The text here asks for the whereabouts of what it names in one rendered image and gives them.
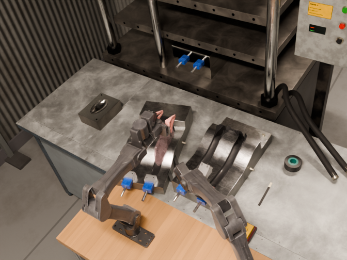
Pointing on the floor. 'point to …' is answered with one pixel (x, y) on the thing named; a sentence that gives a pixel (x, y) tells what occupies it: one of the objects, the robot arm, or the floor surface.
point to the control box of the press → (322, 45)
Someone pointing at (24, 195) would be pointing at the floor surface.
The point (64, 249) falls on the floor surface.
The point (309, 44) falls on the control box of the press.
